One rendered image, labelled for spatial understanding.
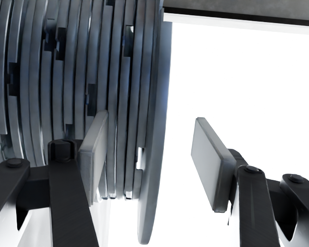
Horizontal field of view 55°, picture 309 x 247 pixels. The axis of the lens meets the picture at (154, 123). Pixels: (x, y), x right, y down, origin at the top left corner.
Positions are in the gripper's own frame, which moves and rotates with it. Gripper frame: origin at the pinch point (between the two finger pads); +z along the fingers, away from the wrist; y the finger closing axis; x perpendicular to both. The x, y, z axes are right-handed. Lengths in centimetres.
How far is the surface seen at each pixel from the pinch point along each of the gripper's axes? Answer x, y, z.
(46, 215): -49, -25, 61
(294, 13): 39, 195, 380
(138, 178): -6.3, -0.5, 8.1
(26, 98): 0.8, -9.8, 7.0
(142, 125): -0.6, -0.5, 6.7
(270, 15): 34, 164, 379
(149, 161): -0.7, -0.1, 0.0
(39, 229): -49, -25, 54
